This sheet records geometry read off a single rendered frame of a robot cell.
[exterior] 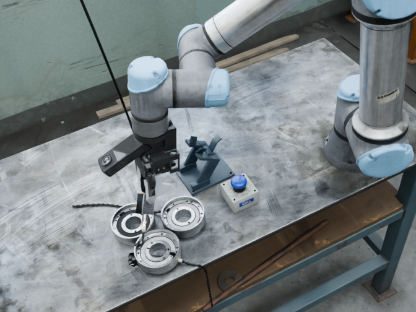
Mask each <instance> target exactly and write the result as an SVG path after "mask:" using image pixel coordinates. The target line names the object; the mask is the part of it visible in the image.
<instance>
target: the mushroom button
mask: <svg viewBox="0 0 416 312"><path fill-rule="evenodd" d="M230 183H231V186H232V187H234V188H236V189H241V188H244V187H245V186H246V185H247V179H246V178H245V177H244V176H243V175H235V176H234V177H232V179H231V181H230Z"/></svg>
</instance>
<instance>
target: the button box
mask: <svg viewBox="0 0 416 312"><path fill-rule="evenodd" d="M242 175H243V176H244V177H245V178H246V179H247V185H246V186H245V187H244V188H241V189H236V188H234V187H232V186H231V183H230V181H231V180H228V181H225V182H223V183H221V184H220V189H221V195H222V197H223V198H224V200H225V201H226V203H227V204H228V206H229V207H230V208H231V210H232V212H233V213H234V214H236V213H238V212H240V211H243V210H245V209H247V208H249V207H251V206H253V205H255V204H258V203H259V191H258V190H257V188H256V187H255V186H254V184H252V182H251V181H250V179H249V178H248V177H247V176H246V174H245V173H244V174H242Z"/></svg>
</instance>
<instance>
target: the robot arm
mask: <svg viewBox="0 0 416 312"><path fill-rule="evenodd" d="M302 1H303V0H236V1H234V2H233V3H231V4H230V5H229V6H227V7H226V8H225V9H223V10H222V11H220V12H219V13H218V14H216V15H215V16H213V17H212V18H211V19H209V20H208V21H207V22H205V23H204V24H203V25H200V24H193V25H188V26H186V27H185V28H184V29H182V31H181V32H180V34H179V37H178V45H177V51H178V57H179V69H168V68H167V65H166V63H165V62H164V61H163V60H162V59H160V58H154V57H153V56H144V57H141V58H137V59H135V60H134V61H133V62H132V63H131V64H130V65H129V67H128V90H129V101H130V107H131V121H132V130H133V132H134V133H132V134H131V135H130V136H129V137H127V138H125V140H123V141H121V142H120V143H119V144H118V145H116V146H114V147H113V148H112V149H110V150H109V151H108V152H107V153H105V154H103V155H102V156H101V157H100V158H98V163H99V166H100V168H101V170H102V172H103V173H104V174H106V176H109V177H111V176H113V175H114V174H115V173H117V172H118V171H120V170H121V169H122V168H124V167H125V166H126V165H128V164H130V163H131V162H132V161H134V160H135V164H136V171H137V176H138V180H139V184H140V188H141V191H142V192H143V193H145V195H146V201H147V202H148V203H149V204H150V205H152V204H154V203H155V200H156V198H157V197H159V196H161V195H162V194H165V193H167V192H169V190H171V184H170V183H163V182H162V177H161V176H159V175H161V174H163V173H166V172H170V174H171V173H174V172H178V171H179V170H180V153H179V152H178V150H177V148H176V127H175V125H173V123H172V121H171V119H170V118H168V109H169V108H210V107H220V106H225V105H227V103H228V101H229V97H230V79H229V74H228V72H227V70H226V69H219V68H217V67H216V65H215V60H216V59H217V58H219V57H221V55H223V54H225V53H226V52H227V51H229V50H231V49H232V48H234V47H235V46H236V45H238V44H240V43H241V42H242V41H244V40H245V39H247V38H248V37H250V36H251V35H253V34H254V33H256V32H257V31H259V30H260V29H262V28H263V27H265V26H266V25H267V24H269V23H271V22H272V21H273V20H275V19H276V18H278V17H280V16H281V15H282V14H284V13H285V12H287V11H288V10H290V9H291V8H293V7H294V6H296V5H297V4H299V3H300V2H302ZM352 14H353V16H354V17H355V18H356V19H357V20H358V21H360V74H357V75H353V76H349V77H347V78H345V79H344V80H343V81H342V82H341V83H340V84H339V89H338V91H337V102H336V112H335V117H334V126H333V128H332V129H331V131H330V133H329V134H328V136H327V138H326V140H325V143H324V154H325V156H326V158H327V160H328V161H329V162H330V163H331V164H332V165H334V166H335V167H337V168H339V169H341V170H344V171H349V172H362V173H363V174H364V175H366V176H370V177H372V178H384V177H387V176H391V175H395V174H396V173H399V172H400V171H402V170H404V169H405V168H407V167H408V166H409V165H410V164H411V162H412V160H413V158H414V153H413V148H412V146H411V145H410V144H409V142H408V138H407V135H408V129H409V117H408V115H407V113H406V112H405V111H404V110H403V109H402V107H403V99H404V87H405V75H406V67H407V55H408V48H409V35H410V23H411V20H412V19H414V18H415V17H416V0H352ZM172 152H173V153H174V152H176V154H173V153H172ZM177 159H178V167H176V168H172V167H173V166H176V163H175V161H174V160H177ZM171 168H172V169H171Z"/></svg>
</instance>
